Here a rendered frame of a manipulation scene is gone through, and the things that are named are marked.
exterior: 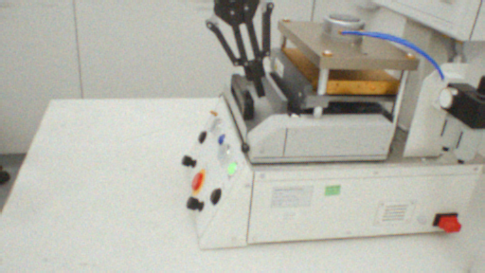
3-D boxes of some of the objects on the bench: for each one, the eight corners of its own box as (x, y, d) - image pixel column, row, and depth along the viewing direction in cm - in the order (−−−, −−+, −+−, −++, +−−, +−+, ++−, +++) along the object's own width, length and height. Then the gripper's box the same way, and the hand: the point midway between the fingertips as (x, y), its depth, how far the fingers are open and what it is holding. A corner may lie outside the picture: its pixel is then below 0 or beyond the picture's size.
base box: (382, 154, 119) (397, 96, 111) (467, 245, 86) (497, 172, 78) (187, 158, 109) (188, 95, 101) (202, 264, 76) (206, 183, 68)
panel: (187, 161, 107) (223, 97, 101) (198, 242, 81) (247, 163, 75) (179, 158, 106) (215, 94, 100) (188, 239, 80) (237, 159, 74)
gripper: (259, -43, 77) (287, 78, 89) (189, -20, 77) (226, 97, 88) (268, -38, 70) (297, 91, 82) (192, -14, 70) (232, 112, 82)
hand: (256, 78), depth 84 cm, fingers closed
